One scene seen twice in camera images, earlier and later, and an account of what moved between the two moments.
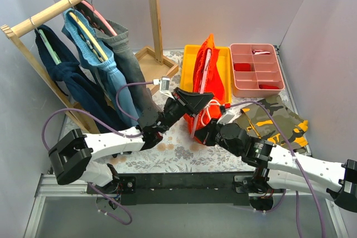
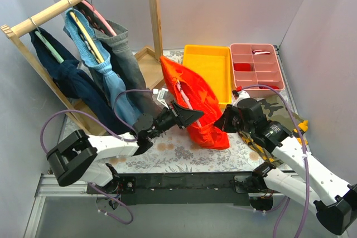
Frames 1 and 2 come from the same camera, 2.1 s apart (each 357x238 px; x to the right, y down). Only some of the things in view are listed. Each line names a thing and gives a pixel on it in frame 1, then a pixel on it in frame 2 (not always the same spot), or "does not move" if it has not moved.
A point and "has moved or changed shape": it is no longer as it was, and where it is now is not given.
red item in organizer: x=242 y=67 does not move
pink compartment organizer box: x=255 y=71 does not move
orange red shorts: x=207 y=79 has moved or changed shape
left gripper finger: x=194 y=101 to x=184 y=116
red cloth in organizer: x=264 y=86 does not move
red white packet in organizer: x=256 y=52 does not move
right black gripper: x=205 y=133 to x=228 y=120
